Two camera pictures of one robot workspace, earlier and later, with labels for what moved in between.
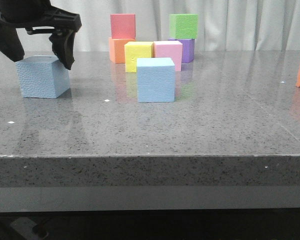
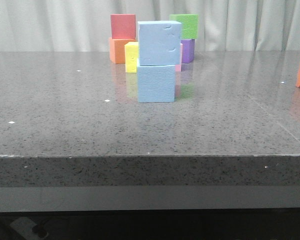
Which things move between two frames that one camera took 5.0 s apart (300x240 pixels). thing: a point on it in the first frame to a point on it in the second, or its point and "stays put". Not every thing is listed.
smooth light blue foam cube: x=156 y=80 stays put
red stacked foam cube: x=123 y=26 stays put
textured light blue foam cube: x=42 y=76 to x=159 y=42
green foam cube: x=183 y=26 stays put
